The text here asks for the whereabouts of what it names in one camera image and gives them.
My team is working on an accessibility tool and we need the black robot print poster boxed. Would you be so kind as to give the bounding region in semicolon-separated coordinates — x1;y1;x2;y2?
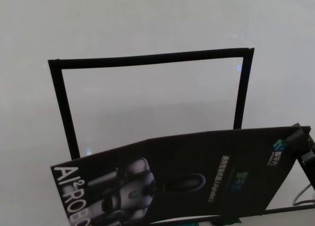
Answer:
50;125;312;226

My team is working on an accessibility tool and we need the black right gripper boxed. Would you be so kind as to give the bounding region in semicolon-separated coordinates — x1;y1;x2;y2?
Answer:
284;122;315;195

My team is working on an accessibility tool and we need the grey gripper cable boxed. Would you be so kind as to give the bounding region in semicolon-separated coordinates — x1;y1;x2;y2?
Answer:
291;182;313;207

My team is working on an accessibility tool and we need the black tape frame outline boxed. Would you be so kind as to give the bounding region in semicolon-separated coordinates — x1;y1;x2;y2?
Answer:
48;47;255;160

